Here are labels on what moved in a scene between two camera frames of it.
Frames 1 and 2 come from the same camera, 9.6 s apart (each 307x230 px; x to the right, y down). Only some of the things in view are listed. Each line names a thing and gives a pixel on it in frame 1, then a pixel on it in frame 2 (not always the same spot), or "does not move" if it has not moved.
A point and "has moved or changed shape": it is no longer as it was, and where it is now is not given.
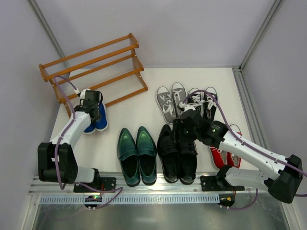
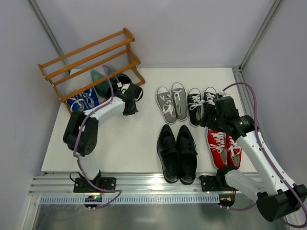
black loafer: (168, 153) does not move
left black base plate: (102, 183) does not move
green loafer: (127, 155) -> (96, 75)
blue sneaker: (101, 124) has moved or changed shape
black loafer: (187, 162) does not move
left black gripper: (96, 115) -> (120, 80)
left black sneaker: (194, 98) does not move
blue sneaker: (90, 129) has moved or changed shape
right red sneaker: (233, 159) does not move
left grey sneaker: (166, 102) does not move
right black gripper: (181, 129) -> (209, 115)
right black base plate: (209, 183) does not move
